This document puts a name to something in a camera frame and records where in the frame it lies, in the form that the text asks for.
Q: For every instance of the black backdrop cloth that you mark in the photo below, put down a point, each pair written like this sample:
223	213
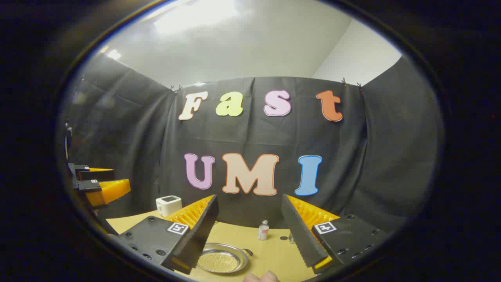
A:
235	137

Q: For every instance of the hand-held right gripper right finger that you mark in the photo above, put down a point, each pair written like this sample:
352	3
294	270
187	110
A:
299	231

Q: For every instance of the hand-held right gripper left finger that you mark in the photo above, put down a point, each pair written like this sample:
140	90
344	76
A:
203	227

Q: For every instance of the white toaster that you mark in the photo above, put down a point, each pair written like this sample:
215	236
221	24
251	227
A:
168	205

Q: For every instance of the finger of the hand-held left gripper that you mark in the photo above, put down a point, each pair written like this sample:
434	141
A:
96	174
109	190

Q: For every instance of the pile of yellow soybeans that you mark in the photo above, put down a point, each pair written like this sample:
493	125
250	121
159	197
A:
219	263

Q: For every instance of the small glass holder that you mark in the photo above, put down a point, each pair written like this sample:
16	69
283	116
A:
291	237

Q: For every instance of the stainless steel pot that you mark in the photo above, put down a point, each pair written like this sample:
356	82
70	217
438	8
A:
227	247

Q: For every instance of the small white bottle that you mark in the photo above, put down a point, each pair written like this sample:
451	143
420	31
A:
263	232

